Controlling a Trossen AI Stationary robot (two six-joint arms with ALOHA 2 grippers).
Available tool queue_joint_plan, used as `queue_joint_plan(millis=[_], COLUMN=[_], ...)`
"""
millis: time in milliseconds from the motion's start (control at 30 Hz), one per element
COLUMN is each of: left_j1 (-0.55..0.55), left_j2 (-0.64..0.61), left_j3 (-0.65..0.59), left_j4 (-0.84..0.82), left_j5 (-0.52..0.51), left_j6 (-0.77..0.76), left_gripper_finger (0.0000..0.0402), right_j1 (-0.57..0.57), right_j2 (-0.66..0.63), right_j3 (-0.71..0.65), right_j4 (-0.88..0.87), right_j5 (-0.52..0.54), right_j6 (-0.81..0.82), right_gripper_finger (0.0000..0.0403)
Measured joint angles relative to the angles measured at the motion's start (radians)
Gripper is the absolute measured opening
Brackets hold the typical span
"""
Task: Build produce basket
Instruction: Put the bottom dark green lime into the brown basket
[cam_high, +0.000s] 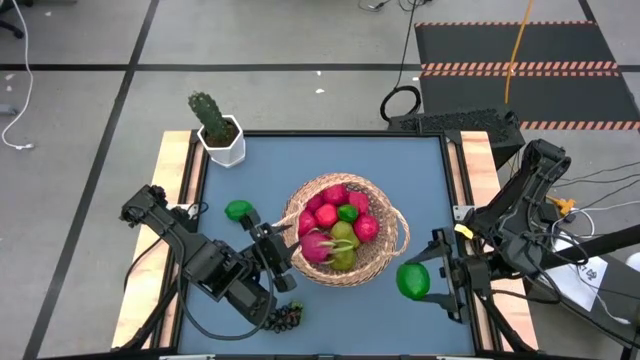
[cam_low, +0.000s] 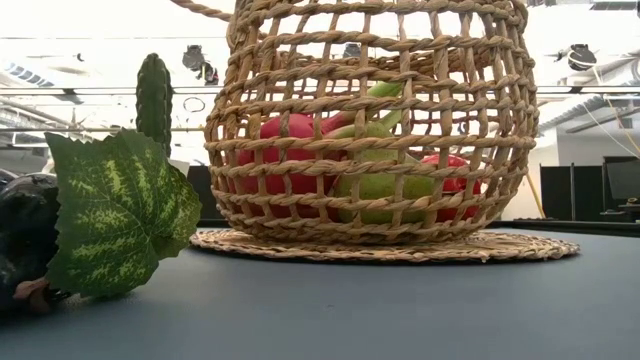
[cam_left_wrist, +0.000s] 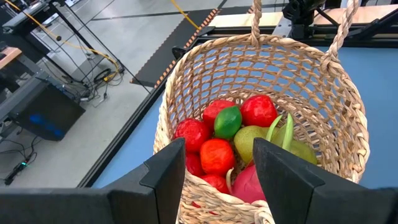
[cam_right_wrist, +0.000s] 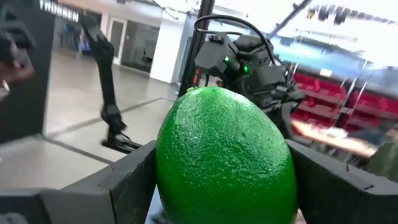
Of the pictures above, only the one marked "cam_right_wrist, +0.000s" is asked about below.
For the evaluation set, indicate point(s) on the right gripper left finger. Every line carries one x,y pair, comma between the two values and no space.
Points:
93,199

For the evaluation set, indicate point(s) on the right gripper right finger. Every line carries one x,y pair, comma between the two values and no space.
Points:
342,196

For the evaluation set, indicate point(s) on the large glossy green fruit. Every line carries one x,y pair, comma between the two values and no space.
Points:
224,161

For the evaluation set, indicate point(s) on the black jointed support arm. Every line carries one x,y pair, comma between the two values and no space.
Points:
105,81

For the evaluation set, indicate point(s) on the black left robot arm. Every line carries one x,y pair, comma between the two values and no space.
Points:
255,77

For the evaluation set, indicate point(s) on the shelf rack with red bins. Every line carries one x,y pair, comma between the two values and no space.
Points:
342,99

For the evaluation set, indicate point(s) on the black panel with Trossen lettering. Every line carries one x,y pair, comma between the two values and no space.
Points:
31,93

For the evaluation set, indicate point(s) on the person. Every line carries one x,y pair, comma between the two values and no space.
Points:
14,68

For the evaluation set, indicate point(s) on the black vertical frame post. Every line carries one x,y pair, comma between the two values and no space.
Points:
197,46

